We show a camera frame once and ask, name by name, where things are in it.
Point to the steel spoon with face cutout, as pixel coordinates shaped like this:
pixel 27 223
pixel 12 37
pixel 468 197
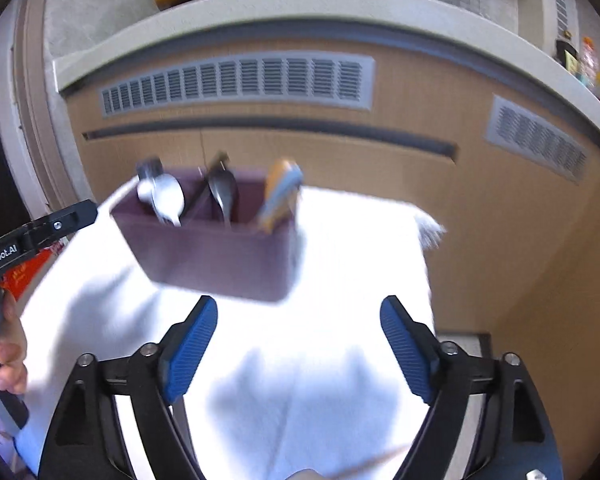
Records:
pixel 222 192

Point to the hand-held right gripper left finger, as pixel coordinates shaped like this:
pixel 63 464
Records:
pixel 192 350

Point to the purple plastic utensil holder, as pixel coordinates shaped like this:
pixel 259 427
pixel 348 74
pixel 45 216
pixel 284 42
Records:
pixel 215 260

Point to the white ceramic soup spoon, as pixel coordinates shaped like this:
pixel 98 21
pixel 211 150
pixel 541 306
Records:
pixel 167 197

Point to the white towel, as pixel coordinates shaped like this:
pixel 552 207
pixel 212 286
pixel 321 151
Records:
pixel 340 280

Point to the short grey vent grille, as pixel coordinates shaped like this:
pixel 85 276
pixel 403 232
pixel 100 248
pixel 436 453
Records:
pixel 537 140

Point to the white speckled countertop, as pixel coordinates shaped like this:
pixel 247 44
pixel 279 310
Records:
pixel 280 15

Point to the long grey vent grille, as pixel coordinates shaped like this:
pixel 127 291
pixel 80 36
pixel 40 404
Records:
pixel 240 82

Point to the red printed bag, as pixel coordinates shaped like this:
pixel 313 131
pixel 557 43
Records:
pixel 25 275

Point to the clear bottle with orange cap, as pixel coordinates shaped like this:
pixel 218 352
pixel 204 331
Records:
pixel 587 62

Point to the person's left hand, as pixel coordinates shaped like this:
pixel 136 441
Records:
pixel 12 355

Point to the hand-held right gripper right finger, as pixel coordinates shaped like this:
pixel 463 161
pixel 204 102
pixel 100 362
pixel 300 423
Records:
pixel 407 350

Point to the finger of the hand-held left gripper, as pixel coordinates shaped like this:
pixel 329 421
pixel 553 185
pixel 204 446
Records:
pixel 60 222

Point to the dark wooden chopstick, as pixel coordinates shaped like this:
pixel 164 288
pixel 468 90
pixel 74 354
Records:
pixel 375 459

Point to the blue speckled spatula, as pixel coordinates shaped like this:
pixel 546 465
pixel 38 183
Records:
pixel 291 185

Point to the dark labelled bottle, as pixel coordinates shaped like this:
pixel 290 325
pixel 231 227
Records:
pixel 566 52

